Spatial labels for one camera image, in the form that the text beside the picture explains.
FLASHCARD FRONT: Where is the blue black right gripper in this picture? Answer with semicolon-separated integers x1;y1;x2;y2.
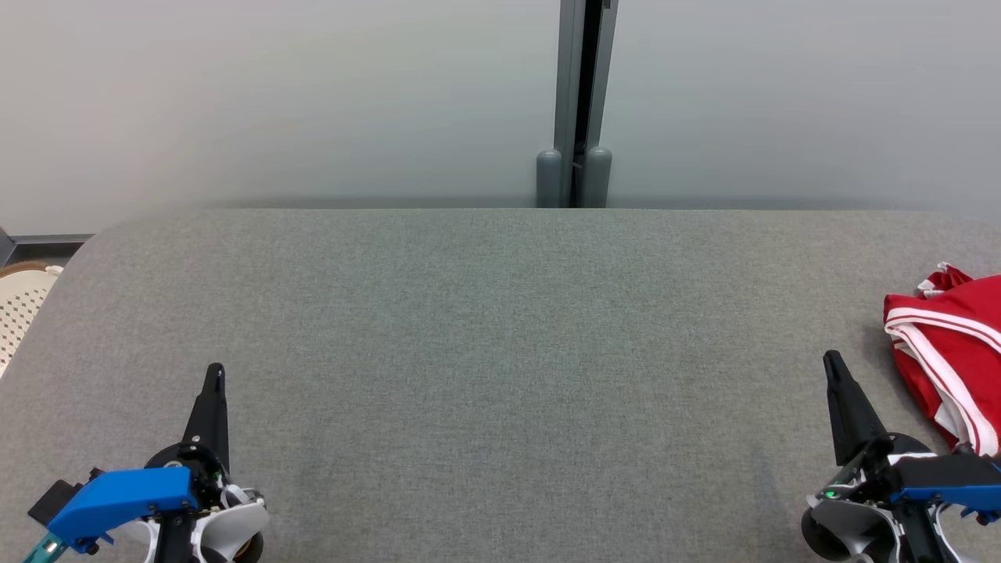
817;350;1001;563

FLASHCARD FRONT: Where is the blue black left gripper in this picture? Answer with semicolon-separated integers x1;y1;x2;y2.
47;363;231;563

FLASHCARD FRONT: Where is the red garment with white stripes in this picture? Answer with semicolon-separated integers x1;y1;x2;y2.
884;263;1001;457

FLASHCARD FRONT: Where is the cream perforated laundry basket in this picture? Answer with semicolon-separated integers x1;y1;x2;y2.
0;262;65;378

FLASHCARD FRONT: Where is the grey fabric sofa surface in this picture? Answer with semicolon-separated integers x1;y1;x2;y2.
0;207;1001;563

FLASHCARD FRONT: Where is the left black cable teal plug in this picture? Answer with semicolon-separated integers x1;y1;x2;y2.
22;532;70;563

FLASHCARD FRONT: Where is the grey metal partition post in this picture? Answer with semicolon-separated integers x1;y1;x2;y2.
536;0;620;209

